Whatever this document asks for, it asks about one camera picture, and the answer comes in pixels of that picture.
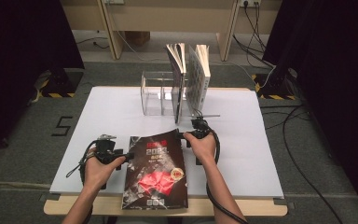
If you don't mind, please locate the black cable bundle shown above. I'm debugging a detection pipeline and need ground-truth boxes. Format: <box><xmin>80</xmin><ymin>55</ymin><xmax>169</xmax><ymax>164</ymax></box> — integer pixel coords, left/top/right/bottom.
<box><xmin>232</xmin><ymin>2</ymin><xmax>276</xmax><ymax>69</ymax></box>

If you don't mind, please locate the grey table corner bracket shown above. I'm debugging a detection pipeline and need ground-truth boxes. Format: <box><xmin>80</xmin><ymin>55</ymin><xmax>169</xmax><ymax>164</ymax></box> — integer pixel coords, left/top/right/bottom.
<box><xmin>273</xmin><ymin>197</ymin><xmax>296</xmax><ymax>210</ymax></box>
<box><xmin>39</xmin><ymin>192</ymin><xmax>61</xmax><ymax>202</ymax></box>

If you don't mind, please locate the pale cord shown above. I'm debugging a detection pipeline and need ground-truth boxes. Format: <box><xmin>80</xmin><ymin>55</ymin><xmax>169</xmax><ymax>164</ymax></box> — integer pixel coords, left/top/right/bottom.
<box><xmin>27</xmin><ymin>69</ymin><xmax>53</xmax><ymax>105</ymax></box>

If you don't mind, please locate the white magazine with picture grid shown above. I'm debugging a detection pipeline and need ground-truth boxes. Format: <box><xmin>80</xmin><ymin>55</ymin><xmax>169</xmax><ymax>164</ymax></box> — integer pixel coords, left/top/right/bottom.
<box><xmin>185</xmin><ymin>44</ymin><xmax>212</xmax><ymax>117</ymax></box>

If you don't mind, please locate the purple magazine dark spine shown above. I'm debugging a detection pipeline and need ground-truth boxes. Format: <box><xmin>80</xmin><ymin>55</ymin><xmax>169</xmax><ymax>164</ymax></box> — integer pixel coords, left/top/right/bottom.
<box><xmin>164</xmin><ymin>43</ymin><xmax>181</xmax><ymax>125</ymax></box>

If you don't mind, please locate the short black floor cable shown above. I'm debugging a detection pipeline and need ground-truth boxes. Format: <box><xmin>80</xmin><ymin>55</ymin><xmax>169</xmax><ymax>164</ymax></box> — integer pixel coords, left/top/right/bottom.
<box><xmin>76</xmin><ymin>36</ymin><xmax>110</xmax><ymax>50</ymax></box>

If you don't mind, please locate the long black floor cable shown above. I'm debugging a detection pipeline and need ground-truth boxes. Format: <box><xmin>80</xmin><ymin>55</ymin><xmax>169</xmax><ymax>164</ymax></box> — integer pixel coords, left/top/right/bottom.
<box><xmin>281</xmin><ymin>105</ymin><xmax>344</xmax><ymax>224</ymax></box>

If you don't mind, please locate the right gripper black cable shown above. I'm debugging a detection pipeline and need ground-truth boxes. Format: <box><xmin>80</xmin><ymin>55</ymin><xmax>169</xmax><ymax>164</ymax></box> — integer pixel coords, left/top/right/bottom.
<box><xmin>205</xmin><ymin>129</ymin><xmax>250</xmax><ymax>224</ymax></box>

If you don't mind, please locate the person's left hand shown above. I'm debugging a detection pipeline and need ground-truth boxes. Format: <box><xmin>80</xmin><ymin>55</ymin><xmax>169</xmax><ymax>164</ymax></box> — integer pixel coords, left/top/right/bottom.
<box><xmin>83</xmin><ymin>148</ymin><xmax>127</xmax><ymax>191</ymax></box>

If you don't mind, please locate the person's right hand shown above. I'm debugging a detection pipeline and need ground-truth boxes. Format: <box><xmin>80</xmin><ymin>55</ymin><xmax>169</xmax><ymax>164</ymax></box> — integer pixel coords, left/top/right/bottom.
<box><xmin>182</xmin><ymin>132</ymin><xmax>217</xmax><ymax>164</ymax></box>

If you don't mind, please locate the clear acrylic file rack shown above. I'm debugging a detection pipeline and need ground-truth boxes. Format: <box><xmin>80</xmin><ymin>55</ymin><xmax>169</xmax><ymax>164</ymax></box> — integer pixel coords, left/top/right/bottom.
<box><xmin>140</xmin><ymin>70</ymin><xmax>200</xmax><ymax>118</ymax></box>

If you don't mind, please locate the beige wooden desk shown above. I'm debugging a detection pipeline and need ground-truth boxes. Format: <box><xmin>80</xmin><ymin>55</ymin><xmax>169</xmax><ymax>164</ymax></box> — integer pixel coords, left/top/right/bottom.
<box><xmin>60</xmin><ymin>0</ymin><xmax>282</xmax><ymax>62</ymax></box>

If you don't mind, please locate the dark magazine with red print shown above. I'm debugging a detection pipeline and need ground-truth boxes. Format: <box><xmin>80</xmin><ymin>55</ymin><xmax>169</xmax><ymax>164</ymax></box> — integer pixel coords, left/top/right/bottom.
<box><xmin>120</xmin><ymin>128</ymin><xmax>190</xmax><ymax>210</ymax></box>

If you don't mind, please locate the black curtain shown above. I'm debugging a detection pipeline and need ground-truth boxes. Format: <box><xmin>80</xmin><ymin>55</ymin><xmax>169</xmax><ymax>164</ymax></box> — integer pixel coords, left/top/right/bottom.
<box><xmin>0</xmin><ymin>0</ymin><xmax>87</xmax><ymax>162</ymax></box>
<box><xmin>262</xmin><ymin>0</ymin><xmax>358</xmax><ymax>216</ymax></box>

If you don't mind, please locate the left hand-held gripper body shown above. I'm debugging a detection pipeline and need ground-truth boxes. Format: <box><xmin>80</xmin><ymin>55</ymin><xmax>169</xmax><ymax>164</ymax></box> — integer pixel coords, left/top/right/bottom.
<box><xmin>93</xmin><ymin>133</ymin><xmax>125</xmax><ymax>166</ymax></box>

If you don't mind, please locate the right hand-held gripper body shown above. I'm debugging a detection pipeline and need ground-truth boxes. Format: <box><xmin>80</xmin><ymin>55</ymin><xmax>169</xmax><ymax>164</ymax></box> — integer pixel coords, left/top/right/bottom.
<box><xmin>191</xmin><ymin>114</ymin><xmax>221</xmax><ymax>140</ymax></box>

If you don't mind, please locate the black stand base hazard tape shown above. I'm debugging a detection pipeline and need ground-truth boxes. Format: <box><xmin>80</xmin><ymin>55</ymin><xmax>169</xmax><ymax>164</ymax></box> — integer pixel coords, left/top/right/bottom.
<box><xmin>38</xmin><ymin>67</ymin><xmax>85</xmax><ymax>99</ymax></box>
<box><xmin>251</xmin><ymin>67</ymin><xmax>299</xmax><ymax>101</ymax></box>

